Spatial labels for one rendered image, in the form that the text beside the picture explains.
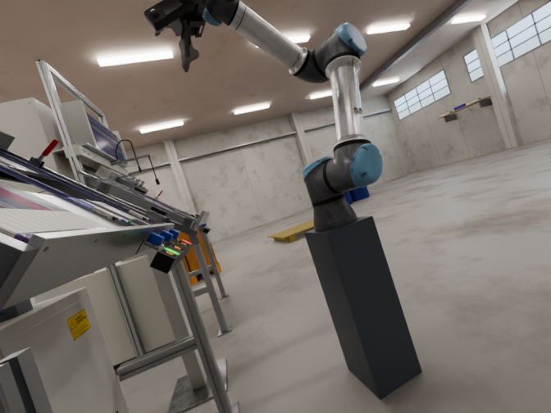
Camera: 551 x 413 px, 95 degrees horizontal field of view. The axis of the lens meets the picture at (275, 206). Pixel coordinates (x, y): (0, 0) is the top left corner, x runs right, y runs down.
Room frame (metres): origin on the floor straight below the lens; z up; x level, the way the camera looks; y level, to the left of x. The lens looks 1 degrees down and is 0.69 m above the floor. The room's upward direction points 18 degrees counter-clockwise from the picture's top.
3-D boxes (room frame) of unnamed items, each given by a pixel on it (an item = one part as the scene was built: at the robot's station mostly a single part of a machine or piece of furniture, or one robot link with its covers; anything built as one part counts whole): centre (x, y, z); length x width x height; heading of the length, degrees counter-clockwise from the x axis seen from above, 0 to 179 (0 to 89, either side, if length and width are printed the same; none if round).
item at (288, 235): (4.55, -0.41, 0.06); 1.28 x 0.88 x 0.12; 107
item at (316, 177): (0.88, -0.19, 0.72); 0.13 x 0.12 x 0.14; 38
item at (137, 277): (1.90, 1.05, 0.65); 1.01 x 0.73 x 1.29; 102
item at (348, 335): (0.89, -0.18, 0.28); 0.18 x 0.18 x 0.55; 17
